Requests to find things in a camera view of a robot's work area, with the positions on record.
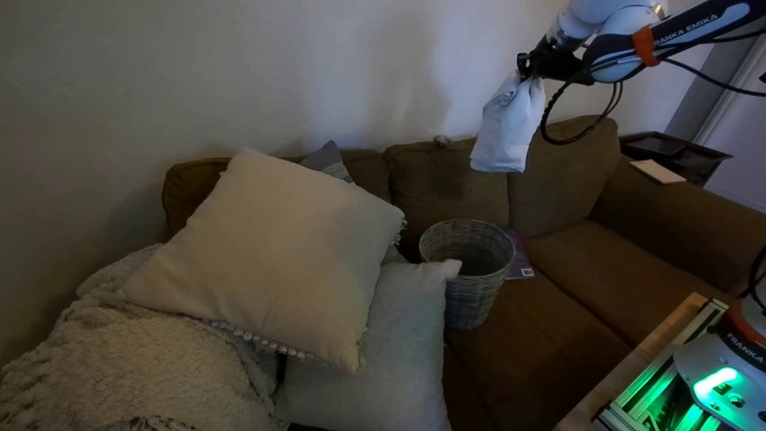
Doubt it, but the grey pillow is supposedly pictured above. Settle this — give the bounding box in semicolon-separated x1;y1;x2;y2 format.
300;139;353;184

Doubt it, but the white paper sheet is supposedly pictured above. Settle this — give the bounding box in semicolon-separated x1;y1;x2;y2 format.
629;156;689;186

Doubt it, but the grey wicker basket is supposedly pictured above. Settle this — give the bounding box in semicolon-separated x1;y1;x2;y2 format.
417;218;516;332

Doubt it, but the wooden cart with metal rail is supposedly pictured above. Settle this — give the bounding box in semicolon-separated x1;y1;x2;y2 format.
558;290;733;431

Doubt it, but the blue book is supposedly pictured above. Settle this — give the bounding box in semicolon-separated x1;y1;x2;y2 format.
500;229;539;283

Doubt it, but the cream knitted blanket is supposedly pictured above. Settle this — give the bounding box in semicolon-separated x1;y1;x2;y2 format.
0;242;282;431

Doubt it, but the black looped cable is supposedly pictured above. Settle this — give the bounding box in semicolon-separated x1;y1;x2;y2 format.
539;77;628;148

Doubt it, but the black hanging cable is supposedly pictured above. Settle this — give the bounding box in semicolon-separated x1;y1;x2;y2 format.
738;244;766;317

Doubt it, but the black side table tray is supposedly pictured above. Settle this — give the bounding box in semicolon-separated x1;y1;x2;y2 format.
620;130;733;186

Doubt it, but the large cream square pillow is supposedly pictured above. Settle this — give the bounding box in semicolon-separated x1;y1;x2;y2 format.
118;147;407;375

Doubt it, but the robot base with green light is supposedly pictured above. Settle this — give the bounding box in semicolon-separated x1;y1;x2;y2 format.
673;306;766;431

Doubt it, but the white cloth towel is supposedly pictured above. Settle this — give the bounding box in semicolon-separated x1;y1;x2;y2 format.
466;74;551;178

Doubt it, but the white square pillow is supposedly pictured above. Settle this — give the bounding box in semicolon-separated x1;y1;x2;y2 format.
273;256;464;431

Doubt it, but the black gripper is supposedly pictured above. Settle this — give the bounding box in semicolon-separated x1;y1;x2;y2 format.
514;34;598;87

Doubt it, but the brown fabric couch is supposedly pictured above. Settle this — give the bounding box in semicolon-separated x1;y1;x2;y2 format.
157;114;766;431

